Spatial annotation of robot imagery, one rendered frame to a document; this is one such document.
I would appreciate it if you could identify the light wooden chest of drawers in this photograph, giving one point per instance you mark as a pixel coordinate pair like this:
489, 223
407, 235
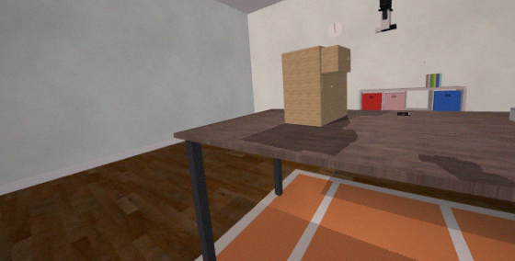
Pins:
301, 74

